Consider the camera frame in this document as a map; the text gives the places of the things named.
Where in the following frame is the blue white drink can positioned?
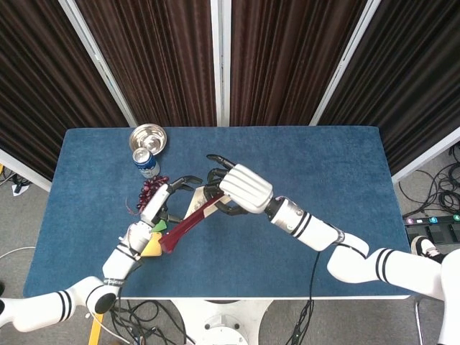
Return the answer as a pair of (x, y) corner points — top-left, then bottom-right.
(132, 147), (160, 179)

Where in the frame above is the black numbered switch box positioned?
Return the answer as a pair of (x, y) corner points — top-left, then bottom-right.
(403, 212), (460, 251)

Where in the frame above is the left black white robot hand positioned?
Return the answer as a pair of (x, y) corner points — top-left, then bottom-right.
(138, 175), (204, 226)

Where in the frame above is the brown curtain partition panel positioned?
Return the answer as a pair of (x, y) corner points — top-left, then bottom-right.
(59, 0), (222, 129)
(310, 0), (460, 185)
(219, 0), (382, 127)
(0, 0), (138, 193)

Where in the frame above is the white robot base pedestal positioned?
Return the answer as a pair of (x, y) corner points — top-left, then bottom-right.
(172, 299), (275, 345)

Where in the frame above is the red ribbed paper folding fan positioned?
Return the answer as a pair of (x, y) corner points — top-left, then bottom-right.
(160, 185), (231, 255)

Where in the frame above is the white black shoe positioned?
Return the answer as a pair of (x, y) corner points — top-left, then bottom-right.
(410, 235), (447, 266)

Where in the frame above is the white floor cable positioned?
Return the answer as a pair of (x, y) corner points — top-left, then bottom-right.
(0, 245), (36, 261)

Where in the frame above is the white table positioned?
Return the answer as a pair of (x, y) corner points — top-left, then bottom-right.
(114, 295), (413, 302)

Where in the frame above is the yellow sponge block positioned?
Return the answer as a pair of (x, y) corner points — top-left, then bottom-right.
(139, 231), (165, 258)

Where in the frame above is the dark red grape bunch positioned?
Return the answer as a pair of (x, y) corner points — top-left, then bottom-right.
(124, 175), (170, 216)

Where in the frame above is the blue table cloth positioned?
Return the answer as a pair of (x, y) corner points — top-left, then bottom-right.
(23, 125), (422, 299)

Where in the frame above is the thin black cable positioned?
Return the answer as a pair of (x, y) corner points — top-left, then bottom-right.
(291, 247), (323, 341)

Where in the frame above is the black floor cable bundle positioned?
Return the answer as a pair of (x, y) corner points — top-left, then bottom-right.
(106, 298), (197, 345)

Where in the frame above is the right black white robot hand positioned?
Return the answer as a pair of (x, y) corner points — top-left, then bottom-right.
(203, 154), (275, 217)

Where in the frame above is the small steel bowl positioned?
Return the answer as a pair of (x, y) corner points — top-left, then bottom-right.
(129, 123), (170, 157)

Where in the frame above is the black coiled cable pile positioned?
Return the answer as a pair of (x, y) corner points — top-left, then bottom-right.
(397, 142), (460, 217)

